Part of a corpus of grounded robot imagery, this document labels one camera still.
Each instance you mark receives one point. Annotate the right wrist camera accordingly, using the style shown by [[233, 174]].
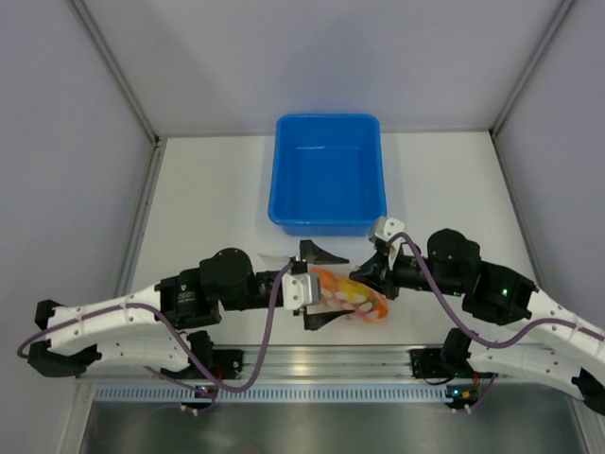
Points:
[[385, 238]]

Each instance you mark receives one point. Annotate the right aluminium corner post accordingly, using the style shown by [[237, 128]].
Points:
[[537, 55]]

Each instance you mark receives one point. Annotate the aluminium rail frame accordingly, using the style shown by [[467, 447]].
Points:
[[331, 361]]

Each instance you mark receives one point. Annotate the aluminium corner post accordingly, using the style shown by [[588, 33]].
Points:
[[537, 55], [95, 35]]

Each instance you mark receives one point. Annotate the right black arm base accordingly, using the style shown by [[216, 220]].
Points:
[[427, 363]]

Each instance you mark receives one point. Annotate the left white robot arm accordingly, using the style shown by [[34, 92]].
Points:
[[163, 326]]

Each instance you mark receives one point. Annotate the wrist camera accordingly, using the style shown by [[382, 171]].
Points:
[[300, 290], [385, 238]]

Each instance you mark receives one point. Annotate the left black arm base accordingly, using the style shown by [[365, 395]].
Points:
[[223, 363]]

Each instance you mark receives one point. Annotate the slotted cable duct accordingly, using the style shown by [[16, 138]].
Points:
[[277, 393]]

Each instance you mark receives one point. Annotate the orange fake fruit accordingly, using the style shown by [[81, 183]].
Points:
[[328, 281]]

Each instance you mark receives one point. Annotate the left aluminium corner post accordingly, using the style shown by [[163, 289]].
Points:
[[95, 35]]

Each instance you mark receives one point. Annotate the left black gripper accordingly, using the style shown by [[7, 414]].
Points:
[[307, 251]]

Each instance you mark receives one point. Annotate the yellow fake fruit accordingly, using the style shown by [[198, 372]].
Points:
[[352, 292]]

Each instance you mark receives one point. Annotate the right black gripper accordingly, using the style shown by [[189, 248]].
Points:
[[378, 274]]

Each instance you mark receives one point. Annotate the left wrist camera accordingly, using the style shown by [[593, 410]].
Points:
[[300, 290]]

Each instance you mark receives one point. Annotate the blue plastic bin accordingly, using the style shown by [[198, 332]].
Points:
[[327, 174]]

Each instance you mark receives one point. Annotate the clear zip top bag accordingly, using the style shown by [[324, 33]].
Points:
[[375, 310]]

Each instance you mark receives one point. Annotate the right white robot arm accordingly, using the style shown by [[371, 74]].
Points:
[[504, 323]]

